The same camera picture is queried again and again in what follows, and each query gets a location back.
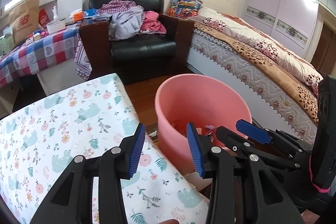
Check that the pink plastic trash bin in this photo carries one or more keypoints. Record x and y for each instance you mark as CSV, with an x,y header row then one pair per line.
x,y
194,98

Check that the red packet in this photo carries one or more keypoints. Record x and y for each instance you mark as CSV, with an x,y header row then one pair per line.
x,y
43,18

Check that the white tissue box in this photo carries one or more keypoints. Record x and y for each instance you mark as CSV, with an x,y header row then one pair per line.
x,y
56,26

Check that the orange box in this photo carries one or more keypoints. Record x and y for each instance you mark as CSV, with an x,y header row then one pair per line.
x,y
76,15

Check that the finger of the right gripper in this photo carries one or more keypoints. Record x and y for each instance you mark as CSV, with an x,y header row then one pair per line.
x,y
269,154
283,141

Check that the colourful comic pillow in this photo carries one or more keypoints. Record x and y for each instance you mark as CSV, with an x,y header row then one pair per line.
x,y
184,8

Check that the grey lilac clothes pile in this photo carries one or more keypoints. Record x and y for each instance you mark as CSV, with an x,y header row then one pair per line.
x,y
123,25

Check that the lilac sliding wardrobe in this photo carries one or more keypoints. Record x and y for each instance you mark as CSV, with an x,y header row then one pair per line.
x,y
296,24

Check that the floral animal print tablecloth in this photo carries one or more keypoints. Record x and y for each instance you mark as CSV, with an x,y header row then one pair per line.
x,y
40,140

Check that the checkered red shirt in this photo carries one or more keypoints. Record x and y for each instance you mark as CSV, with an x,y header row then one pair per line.
x,y
116,6

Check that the black leather armchair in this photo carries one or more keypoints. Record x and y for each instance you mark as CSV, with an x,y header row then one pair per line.
x,y
147,56

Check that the bed with quilted mattress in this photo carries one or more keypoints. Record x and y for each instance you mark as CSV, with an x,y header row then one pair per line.
x,y
274,98

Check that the floral beige blanket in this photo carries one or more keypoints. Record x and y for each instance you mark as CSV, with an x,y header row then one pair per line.
x,y
295,75

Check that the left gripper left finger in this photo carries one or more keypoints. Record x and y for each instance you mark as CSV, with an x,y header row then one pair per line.
x,y
70,198

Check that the blue packet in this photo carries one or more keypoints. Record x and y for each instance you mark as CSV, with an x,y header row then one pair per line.
x,y
90,13

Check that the pink red garment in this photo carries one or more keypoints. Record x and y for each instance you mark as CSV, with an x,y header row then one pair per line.
x,y
151,24

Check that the plaid checkered tablecloth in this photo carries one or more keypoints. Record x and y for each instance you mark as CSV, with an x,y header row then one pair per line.
x,y
45,53

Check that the brown New Balance paper bag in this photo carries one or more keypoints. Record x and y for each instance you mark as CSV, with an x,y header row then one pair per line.
x,y
24,20

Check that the green carton box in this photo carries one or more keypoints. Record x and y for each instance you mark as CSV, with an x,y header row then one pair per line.
x,y
6,41

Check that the dark wooden side cabinet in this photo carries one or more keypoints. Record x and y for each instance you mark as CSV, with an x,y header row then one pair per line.
x,y
95,39

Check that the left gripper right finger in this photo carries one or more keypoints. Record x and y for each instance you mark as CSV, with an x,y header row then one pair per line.
x,y
244,190

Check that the left hand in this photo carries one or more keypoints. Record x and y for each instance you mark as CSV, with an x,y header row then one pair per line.
x,y
170,221

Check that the red pink patterned cloth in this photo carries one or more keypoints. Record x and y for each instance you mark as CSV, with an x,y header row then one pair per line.
x,y
83,66

